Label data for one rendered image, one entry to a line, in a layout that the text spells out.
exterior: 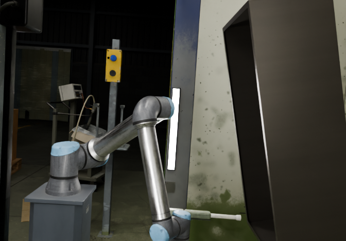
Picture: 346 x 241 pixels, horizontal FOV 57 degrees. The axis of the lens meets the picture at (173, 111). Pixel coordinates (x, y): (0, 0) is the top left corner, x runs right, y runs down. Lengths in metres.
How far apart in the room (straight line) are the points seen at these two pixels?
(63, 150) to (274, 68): 1.15
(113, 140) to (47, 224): 0.55
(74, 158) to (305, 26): 1.32
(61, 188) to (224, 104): 1.31
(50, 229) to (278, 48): 1.43
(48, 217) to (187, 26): 1.59
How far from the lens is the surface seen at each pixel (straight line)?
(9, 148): 0.64
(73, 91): 4.26
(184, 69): 2.46
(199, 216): 1.94
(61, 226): 1.88
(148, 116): 1.47
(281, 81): 1.42
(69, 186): 1.88
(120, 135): 1.75
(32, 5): 0.62
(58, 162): 1.86
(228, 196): 2.61
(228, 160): 2.54
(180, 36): 2.48
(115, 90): 2.69
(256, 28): 1.41
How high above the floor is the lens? 1.22
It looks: 3 degrees down
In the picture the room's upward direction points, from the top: 4 degrees clockwise
